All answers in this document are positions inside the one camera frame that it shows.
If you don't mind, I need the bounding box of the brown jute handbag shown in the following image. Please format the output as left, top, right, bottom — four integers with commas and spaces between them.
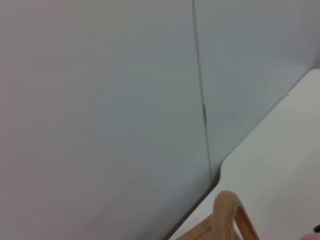
172, 190, 261, 240

